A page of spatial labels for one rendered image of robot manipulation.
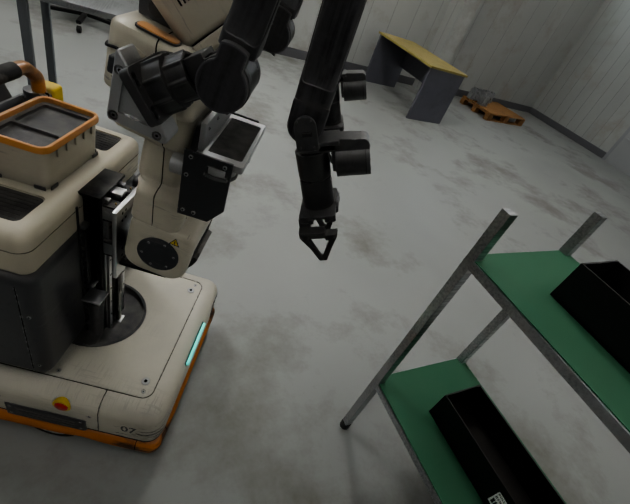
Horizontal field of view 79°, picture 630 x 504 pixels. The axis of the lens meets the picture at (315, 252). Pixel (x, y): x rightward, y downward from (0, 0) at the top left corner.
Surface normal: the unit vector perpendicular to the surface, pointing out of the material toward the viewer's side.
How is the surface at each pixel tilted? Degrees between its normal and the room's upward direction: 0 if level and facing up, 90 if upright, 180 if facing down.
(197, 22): 90
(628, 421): 0
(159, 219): 90
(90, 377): 0
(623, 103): 90
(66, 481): 0
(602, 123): 90
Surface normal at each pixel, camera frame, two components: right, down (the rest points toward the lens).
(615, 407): 0.31, -0.73
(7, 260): -0.09, 0.61
